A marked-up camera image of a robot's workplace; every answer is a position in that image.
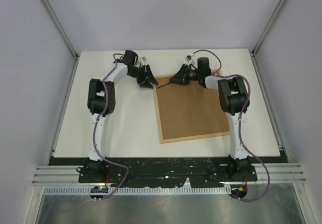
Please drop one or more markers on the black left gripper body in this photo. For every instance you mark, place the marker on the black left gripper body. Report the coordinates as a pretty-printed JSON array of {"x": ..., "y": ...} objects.
[{"x": 140, "y": 74}]

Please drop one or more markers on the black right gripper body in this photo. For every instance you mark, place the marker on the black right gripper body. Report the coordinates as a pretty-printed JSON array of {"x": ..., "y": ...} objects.
[{"x": 194, "y": 75}]

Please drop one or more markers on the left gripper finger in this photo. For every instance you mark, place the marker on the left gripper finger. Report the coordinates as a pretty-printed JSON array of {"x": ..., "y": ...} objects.
[
  {"x": 149, "y": 75},
  {"x": 146, "y": 85}
]

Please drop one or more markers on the wooden picture frame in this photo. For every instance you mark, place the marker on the wooden picture frame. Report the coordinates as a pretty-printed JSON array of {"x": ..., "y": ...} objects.
[{"x": 188, "y": 112}]

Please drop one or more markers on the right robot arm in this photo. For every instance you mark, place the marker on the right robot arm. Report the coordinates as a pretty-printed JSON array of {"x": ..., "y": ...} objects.
[{"x": 234, "y": 99}]

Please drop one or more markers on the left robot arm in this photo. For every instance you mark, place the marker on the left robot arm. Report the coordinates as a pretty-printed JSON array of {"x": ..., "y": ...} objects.
[{"x": 102, "y": 98}]

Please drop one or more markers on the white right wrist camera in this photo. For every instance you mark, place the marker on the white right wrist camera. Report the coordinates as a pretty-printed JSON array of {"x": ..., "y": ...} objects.
[{"x": 190, "y": 59}]

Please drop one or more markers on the black speckled base plate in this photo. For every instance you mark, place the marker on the black speckled base plate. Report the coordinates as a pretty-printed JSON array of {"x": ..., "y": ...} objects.
[{"x": 126, "y": 163}]

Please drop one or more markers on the left aluminium corner post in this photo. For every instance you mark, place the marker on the left aluminium corner post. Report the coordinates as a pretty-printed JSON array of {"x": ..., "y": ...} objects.
[{"x": 54, "y": 18}]

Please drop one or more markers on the aluminium corner post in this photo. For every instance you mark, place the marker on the aluminium corner post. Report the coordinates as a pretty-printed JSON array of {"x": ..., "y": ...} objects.
[
  {"x": 281, "y": 4},
  {"x": 54, "y": 18}
]

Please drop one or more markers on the aluminium rail across front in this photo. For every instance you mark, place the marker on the aluminium rail across front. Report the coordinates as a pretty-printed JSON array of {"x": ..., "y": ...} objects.
[{"x": 50, "y": 175}]

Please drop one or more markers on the right aluminium corner post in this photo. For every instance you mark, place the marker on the right aluminium corner post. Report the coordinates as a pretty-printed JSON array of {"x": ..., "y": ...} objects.
[{"x": 281, "y": 4}]

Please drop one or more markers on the white slotted cable duct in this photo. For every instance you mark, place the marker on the white slotted cable duct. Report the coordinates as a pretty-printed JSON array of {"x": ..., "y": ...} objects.
[{"x": 90, "y": 190}]

